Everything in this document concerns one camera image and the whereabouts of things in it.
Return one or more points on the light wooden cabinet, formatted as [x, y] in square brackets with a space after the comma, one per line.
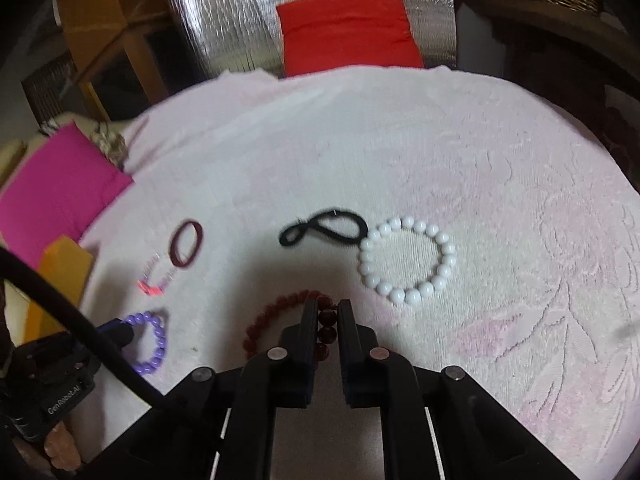
[90, 15]

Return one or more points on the dark wooden furniture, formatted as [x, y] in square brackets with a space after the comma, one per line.
[550, 60]

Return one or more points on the pink pillow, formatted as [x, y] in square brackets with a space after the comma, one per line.
[55, 195]

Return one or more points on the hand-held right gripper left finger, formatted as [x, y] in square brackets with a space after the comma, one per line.
[312, 322]

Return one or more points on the orange cardboard box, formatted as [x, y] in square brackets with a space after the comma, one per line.
[60, 275]

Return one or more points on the pale pink embossed blanket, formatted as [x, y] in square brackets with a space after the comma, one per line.
[400, 150]

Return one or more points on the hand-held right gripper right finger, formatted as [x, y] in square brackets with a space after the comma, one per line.
[344, 322]

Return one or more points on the red pillow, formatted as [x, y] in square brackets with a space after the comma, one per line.
[345, 30]

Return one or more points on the floral patterned cloth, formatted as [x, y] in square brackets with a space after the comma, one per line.
[111, 144]

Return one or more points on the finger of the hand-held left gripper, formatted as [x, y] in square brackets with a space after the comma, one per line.
[117, 334]

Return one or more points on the dark woven basket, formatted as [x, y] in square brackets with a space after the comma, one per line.
[47, 85]

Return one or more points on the silver foil sheet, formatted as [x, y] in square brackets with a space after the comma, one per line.
[220, 20]

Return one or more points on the person's left hand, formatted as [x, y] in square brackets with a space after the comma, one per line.
[62, 452]

